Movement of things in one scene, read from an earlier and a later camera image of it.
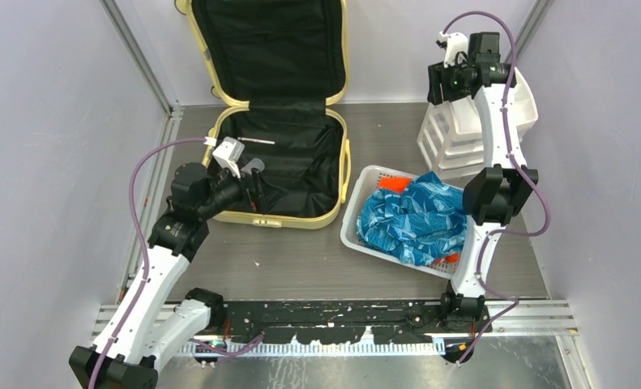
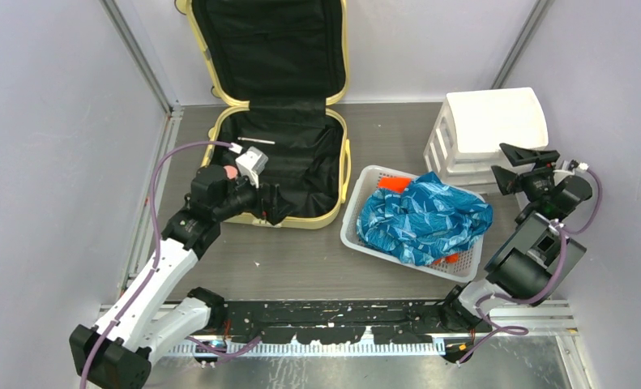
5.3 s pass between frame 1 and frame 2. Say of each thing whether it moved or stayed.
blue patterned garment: stayed
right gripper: moved
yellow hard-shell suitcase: stayed
